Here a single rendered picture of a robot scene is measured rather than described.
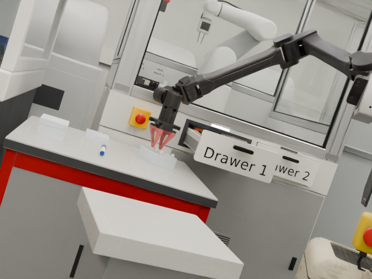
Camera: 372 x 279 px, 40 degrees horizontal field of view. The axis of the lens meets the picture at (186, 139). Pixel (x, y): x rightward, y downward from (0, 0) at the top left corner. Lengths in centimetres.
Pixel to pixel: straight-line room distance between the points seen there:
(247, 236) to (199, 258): 130
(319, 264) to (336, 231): 298
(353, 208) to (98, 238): 316
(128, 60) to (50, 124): 52
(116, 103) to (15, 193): 69
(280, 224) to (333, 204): 186
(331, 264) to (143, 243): 36
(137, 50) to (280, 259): 108
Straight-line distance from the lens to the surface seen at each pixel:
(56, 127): 162
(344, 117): 227
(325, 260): 102
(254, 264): 228
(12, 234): 151
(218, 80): 179
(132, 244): 89
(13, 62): 180
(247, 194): 217
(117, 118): 202
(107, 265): 94
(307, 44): 181
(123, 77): 201
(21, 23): 180
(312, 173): 223
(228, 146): 175
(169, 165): 176
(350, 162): 405
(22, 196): 148
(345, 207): 397
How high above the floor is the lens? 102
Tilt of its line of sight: 5 degrees down
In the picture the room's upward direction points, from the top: 19 degrees clockwise
